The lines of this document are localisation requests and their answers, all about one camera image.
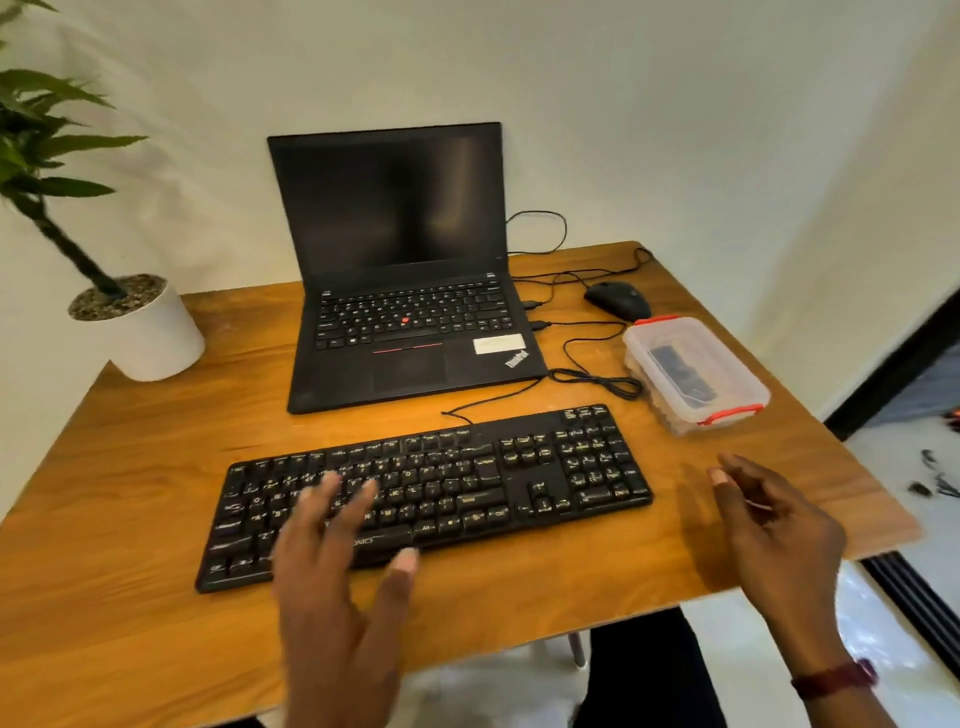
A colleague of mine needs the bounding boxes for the person's left hand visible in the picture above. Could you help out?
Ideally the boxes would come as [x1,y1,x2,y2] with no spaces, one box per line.
[270,471,421,700]

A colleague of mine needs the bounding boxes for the person's right hand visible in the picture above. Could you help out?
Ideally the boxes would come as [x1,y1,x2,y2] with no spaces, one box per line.
[708,453,858,677]

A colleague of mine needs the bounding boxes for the person's right forearm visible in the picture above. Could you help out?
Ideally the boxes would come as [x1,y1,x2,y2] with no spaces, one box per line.
[801,678,905,728]

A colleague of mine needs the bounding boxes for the clear container with red clips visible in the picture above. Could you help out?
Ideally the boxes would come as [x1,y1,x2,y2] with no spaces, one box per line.
[621,315,773,438]

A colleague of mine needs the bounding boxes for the black item in container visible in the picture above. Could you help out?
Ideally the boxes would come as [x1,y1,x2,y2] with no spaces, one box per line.
[648,344,718,407]

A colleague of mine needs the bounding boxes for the black keyboard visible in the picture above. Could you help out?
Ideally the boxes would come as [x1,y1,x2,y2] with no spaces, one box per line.
[195,404,654,595]

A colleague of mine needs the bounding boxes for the person's leg in dark trousers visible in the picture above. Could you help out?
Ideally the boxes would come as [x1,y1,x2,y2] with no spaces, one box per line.
[571,606,730,728]

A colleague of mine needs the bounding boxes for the maroon wristband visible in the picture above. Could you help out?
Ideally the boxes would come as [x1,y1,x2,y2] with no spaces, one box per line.
[790,657,880,703]

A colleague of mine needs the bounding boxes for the dark objects on floor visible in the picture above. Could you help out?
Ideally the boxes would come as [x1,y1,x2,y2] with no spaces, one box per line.
[906,448,960,501]

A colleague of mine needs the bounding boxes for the black floor track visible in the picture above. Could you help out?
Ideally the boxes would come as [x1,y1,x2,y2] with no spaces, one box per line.
[861,552,960,680]

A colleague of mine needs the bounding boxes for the black computer mouse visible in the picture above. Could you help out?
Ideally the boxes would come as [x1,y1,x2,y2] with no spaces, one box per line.
[583,281,653,324]

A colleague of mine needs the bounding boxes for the white plant pot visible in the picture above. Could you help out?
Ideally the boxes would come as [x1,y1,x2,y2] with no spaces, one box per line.
[67,273,207,384]

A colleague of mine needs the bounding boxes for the black laptop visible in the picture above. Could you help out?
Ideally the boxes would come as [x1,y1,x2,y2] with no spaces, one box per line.
[267,122,549,416]

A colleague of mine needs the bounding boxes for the green plant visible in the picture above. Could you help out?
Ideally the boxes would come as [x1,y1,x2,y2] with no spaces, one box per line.
[0,0,149,303]

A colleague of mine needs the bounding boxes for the black keyboard cable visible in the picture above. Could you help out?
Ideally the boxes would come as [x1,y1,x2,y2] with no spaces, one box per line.
[441,319,646,426]

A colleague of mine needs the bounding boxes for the black door frame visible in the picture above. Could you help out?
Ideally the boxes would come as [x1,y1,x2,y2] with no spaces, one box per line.
[823,287,960,443]

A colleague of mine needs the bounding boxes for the black mouse cable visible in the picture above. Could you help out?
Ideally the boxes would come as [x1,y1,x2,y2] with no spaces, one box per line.
[511,246,655,310]

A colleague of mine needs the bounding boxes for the black power cable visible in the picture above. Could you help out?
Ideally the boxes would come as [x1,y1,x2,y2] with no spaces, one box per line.
[506,210,569,257]

